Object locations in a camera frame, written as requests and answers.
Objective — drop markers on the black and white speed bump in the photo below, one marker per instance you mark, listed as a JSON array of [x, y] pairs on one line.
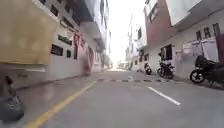
[[133, 80]]

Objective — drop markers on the row of distant buildings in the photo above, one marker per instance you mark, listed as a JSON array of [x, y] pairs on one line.
[[135, 50]]

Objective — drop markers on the scooter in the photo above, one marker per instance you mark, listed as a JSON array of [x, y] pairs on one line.
[[147, 69]]

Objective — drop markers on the white building with dark signs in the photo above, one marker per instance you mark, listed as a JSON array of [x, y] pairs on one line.
[[76, 40]]

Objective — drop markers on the black motorcycle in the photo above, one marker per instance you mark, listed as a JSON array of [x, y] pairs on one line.
[[208, 70], [165, 69]]

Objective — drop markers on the red brick and white building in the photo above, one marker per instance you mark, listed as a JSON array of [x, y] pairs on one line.
[[186, 36]]

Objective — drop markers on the yellow truck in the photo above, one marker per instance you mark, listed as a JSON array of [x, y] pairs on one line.
[[23, 43]]

